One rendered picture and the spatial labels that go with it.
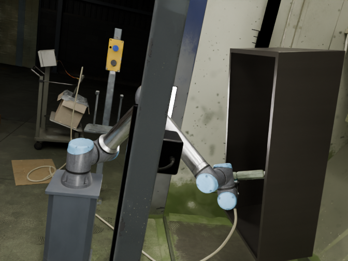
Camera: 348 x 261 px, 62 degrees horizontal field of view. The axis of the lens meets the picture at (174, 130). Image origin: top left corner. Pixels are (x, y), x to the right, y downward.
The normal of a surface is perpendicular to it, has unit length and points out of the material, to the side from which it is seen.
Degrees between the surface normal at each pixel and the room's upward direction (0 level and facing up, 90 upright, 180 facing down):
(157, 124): 90
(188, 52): 90
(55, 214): 90
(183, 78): 90
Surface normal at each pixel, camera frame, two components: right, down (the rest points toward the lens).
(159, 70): 0.15, 0.29
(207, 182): -0.52, 0.15
